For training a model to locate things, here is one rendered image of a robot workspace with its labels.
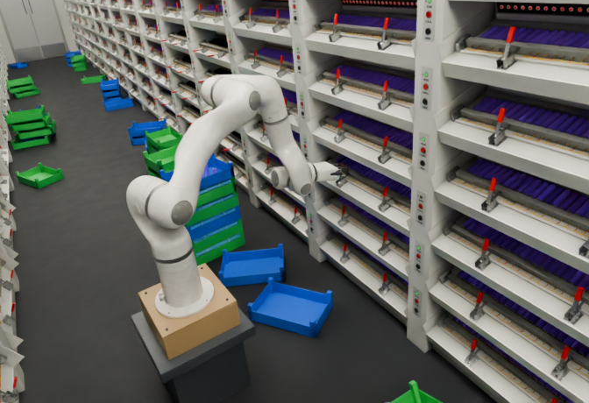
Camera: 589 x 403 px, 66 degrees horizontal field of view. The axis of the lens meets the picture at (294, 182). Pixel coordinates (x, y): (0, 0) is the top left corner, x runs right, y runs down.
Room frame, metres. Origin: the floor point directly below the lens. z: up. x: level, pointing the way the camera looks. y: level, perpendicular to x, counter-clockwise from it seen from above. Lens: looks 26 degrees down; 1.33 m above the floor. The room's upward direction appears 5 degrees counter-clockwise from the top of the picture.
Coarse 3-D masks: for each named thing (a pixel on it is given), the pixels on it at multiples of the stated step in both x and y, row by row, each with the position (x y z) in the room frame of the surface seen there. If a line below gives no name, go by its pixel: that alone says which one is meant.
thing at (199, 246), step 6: (240, 222) 2.06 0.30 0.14; (234, 228) 2.03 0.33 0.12; (240, 228) 2.06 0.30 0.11; (216, 234) 1.97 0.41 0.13; (222, 234) 1.99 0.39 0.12; (228, 234) 2.01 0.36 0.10; (234, 234) 2.03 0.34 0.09; (192, 240) 1.89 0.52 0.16; (204, 240) 1.93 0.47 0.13; (210, 240) 1.95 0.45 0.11; (216, 240) 1.97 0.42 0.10; (222, 240) 1.99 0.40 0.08; (198, 246) 1.91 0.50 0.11; (204, 246) 1.93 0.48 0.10
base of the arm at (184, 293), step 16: (192, 256) 1.17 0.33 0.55; (160, 272) 1.14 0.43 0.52; (176, 272) 1.13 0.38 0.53; (192, 272) 1.16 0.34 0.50; (176, 288) 1.13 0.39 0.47; (192, 288) 1.15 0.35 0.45; (208, 288) 1.21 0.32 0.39; (160, 304) 1.16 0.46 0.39; (176, 304) 1.13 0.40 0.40; (192, 304) 1.14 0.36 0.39; (208, 304) 1.15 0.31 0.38
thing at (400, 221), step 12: (324, 156) 1.86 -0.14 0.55; (336, 156) 1.89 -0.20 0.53; (336, 180) 1.72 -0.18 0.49; (336, 192) 1.71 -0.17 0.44; (348, 192) 1.62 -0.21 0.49; (360, 192) 1.59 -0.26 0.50; (372, 192) 1.57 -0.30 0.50; (360, 204) 1.55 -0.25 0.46; (372, 204) 1.50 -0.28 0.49; (396, 204) 1.45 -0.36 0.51; (384, 216) 1.42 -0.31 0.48; (396, 216) 1.39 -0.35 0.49; (408, 216) 1.37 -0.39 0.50; (396, 228) 1.38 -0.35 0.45; (408, 228) 1.30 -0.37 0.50
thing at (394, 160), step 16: (336, 112) 1.90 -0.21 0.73; (352, 112) 1.82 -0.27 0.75; (320, 128) 1.84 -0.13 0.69; (336, 128) 1.77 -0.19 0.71; (352, 128) 1.69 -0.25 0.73; (368, 128) 1.66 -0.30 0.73; (384, 128) 1.62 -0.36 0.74; (400, 128) 1.57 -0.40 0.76; (336, 144) 1.67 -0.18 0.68; (352, 144) 1.63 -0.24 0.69; (368, 144) 1.57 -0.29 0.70; (384, 144) 1.45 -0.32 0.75; (400, 144) 1.48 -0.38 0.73; (368, 160) 1.50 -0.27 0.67; (384, 160) 1.44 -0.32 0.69; (400, 160) 1.42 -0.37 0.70; (400, 176) 1.35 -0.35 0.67
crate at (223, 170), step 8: (216, 160) 2.19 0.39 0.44; (216, 168) 2.18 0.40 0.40; (224, 168) 2.13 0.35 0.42; (232, 168) 2.06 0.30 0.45; (160, 176) 2.04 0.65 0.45; (168, 176) 2.07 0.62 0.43; (208, 176) 1.98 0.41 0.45; (216, 176) 2.01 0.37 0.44; (224, 176) 2.03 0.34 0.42; (232, 176) 2.06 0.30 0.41; (208, 184) 1.97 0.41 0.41
